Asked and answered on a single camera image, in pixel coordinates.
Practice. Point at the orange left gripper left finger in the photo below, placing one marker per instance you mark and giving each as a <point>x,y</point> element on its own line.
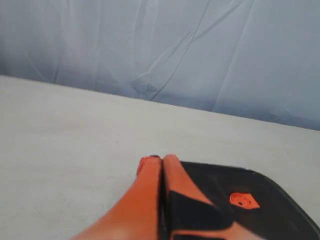
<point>136,216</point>

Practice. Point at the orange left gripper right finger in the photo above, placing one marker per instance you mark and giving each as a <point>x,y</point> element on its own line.
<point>190,214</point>

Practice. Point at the dark lid with orange seal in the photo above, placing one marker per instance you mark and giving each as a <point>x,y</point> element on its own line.
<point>278,217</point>

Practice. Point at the grey-blue wrinkled backdrop cloth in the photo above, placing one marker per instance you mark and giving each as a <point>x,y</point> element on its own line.
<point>258,59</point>

